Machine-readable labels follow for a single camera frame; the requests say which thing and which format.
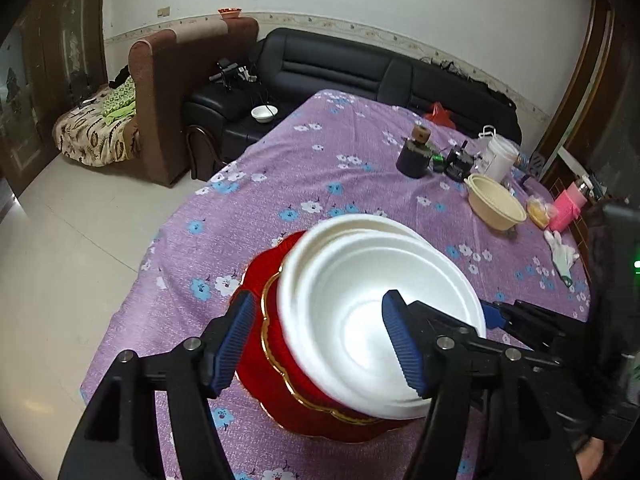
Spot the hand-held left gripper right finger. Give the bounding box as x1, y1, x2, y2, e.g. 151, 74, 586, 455
381, 289, 581, 480

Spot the patterned beige blanket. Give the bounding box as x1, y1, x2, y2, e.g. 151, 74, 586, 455
52, 85, 143, 168

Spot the purple floral tablecloth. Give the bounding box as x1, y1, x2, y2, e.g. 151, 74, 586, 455
80, 89, 593, 480

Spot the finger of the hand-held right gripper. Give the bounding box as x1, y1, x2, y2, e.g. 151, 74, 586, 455
481, 299, 596, 363

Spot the small white foam bowl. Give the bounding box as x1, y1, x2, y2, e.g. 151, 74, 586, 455
276, 230, 487, 420

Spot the dark jar with wooden lid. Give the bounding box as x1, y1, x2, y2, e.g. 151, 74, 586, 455
396, 125, 433, 179

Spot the black leather sofa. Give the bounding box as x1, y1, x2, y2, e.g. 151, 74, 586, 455
182, 27, 523, 163

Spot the brown armchair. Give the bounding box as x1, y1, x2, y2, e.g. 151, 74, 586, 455
127, 16, 260, 188

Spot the small black device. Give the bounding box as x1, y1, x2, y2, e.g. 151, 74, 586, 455
445, 141, 476, 182

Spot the cream plastic bowl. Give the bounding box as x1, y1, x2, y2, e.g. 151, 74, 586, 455
465, 174, 528, 235

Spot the yellow round object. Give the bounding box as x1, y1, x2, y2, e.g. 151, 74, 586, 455
526, 196, 553, 228

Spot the large red scalloped plate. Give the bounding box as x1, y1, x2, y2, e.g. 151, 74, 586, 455
234, 232, 416, 443

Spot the person's right hand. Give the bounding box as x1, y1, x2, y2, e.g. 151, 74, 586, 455
574, 437, 608, 480

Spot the red plastic bag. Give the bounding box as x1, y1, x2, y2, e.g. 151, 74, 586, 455
424, 102, 456, 128

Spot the small red gold-rimmed plate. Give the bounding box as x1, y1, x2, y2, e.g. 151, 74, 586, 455
260, 240, 381, 423

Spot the wooden cabinet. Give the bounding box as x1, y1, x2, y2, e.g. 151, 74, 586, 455
532, 0, 640, 221

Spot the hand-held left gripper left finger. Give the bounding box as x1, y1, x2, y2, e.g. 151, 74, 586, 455
57, 290, 257, 480

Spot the white plastic bucket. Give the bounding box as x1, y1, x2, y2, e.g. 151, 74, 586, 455
477, 125, 521, 183

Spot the green cloth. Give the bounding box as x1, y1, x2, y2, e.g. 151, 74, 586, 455
102, 76, 137, 123

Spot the wooden wardrobe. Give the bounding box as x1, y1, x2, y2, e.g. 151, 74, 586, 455
0, 0, 108, 201

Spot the white glove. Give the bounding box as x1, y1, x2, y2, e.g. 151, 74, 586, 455
544, 230, 581, 277

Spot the pink cup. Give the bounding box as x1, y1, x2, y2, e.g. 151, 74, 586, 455
549, 182, 588, 232

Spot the black camera gear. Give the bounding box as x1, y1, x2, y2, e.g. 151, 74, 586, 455
210, 59, 258, 92

